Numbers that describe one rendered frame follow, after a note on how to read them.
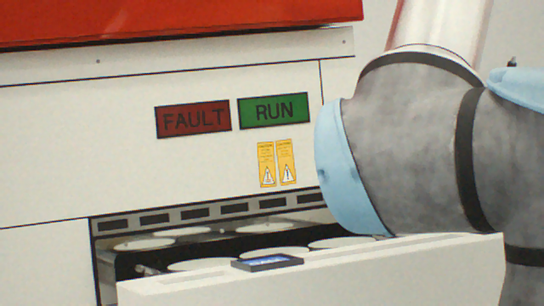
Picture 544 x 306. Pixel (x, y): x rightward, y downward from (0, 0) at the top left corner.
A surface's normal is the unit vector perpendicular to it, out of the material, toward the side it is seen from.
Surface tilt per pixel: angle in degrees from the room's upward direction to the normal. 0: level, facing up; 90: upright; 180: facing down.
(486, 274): 90
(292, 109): 90
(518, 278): 81
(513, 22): 90
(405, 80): 48
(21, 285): 90
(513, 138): 75
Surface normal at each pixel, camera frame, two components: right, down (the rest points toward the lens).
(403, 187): -0.45, 0.29
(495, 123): -0.47, -0.43
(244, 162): 0.39, 0.01
